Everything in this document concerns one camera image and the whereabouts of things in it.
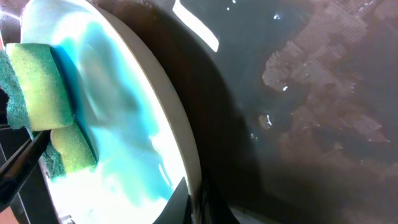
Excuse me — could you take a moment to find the green yellow sponge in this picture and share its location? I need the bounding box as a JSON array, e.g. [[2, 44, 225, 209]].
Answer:
[[1, 43, 97, 180]]

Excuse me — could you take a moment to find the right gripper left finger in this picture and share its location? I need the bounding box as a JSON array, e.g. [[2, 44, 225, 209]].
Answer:
[[153, 177, 192, 224]]

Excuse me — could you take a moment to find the black large serving tray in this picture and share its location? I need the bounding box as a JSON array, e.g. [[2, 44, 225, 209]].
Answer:
[[96, 0, 397, 223]]

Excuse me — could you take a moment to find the white plate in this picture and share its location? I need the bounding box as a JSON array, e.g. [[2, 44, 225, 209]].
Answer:
[[21, 0, 201, 223]]

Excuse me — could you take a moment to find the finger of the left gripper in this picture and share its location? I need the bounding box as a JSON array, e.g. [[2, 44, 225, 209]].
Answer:
[[1, 130, 50, 211]]

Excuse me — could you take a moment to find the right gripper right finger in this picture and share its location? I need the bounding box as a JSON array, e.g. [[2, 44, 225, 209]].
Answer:
[[201, 180, 239, 224]]

